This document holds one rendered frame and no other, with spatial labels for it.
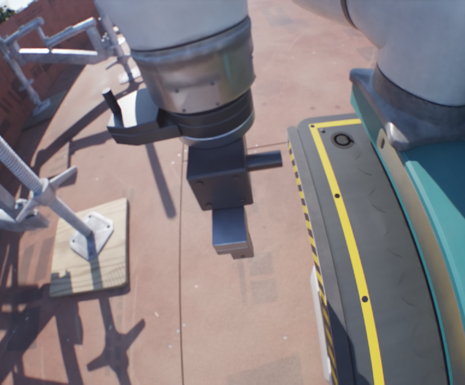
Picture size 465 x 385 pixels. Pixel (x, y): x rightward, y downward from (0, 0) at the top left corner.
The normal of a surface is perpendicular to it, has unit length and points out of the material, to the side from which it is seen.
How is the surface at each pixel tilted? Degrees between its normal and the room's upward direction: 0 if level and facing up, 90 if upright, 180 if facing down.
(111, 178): 0
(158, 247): 0
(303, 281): 0
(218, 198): 90
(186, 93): 90
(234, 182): 90
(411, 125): 14
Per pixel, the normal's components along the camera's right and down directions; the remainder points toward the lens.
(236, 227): -0.17, -0.57
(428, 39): -0.69, 0.65
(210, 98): 0.05, 0.81
